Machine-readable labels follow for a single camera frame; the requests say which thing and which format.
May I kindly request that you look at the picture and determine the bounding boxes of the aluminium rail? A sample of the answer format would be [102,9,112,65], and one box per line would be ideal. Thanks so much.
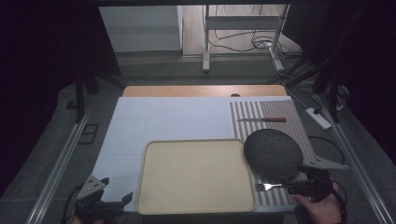
[25,109,92,224]
[313,92,396,224]

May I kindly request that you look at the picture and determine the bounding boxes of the person's right hand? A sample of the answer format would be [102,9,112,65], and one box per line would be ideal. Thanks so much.
[293,182,344,224]

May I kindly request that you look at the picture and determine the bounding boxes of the dark grey round plate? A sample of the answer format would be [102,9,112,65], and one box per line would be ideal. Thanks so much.
[243,128,304,182]

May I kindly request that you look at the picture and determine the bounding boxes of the red handled knife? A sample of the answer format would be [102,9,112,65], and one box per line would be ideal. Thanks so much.
[236,117,288,123]

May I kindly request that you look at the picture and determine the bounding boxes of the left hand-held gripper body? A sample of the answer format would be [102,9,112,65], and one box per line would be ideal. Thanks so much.
[74,175,126,220]

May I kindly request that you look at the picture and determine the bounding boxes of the striped placemat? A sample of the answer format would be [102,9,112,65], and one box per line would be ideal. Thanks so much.
[229,99,318,207]

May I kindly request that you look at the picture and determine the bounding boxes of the white power strip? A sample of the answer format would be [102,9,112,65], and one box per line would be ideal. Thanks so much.
[304,106,332,131]

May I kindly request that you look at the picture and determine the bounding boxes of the beige rectangular tray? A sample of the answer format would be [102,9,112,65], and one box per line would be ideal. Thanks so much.
[135,138,258,217]

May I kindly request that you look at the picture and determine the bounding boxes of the white board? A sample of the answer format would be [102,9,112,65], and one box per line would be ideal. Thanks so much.
[92,95,297,215]

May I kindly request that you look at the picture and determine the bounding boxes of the white panel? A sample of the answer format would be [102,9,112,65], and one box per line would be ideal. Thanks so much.
[98,5,183,53]

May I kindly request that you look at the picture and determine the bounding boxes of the black metal stand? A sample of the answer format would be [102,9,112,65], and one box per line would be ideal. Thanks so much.
[64,55,125,124]
[312,6,365,124]

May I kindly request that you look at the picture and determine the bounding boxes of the wooden table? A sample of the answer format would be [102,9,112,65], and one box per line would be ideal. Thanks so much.
[121,84,289,98]

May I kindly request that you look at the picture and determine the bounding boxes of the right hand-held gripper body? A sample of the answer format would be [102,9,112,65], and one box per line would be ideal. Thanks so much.
[296,155,349,203]

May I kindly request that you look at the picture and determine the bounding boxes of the person's left hand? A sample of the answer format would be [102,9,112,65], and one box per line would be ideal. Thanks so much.
[68,215,106,224]

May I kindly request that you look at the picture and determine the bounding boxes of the silver fork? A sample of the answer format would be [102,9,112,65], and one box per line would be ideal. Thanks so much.
[254,182,289,192]

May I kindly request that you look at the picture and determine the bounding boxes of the bundle of floor cables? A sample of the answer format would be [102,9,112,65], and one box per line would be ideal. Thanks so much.
[207,4,312,63]

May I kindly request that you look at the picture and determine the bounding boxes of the black cable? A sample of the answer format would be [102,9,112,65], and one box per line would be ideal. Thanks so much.
[61,182,84,224]
[330,179,349,224]
[307,135,347,166]

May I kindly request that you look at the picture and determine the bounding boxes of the black floor bracket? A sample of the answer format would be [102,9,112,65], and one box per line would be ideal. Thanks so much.
[78,122,101,146]

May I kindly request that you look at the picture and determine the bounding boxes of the white metal stand frame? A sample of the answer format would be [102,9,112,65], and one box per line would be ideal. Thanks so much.
[201,4,291,74]

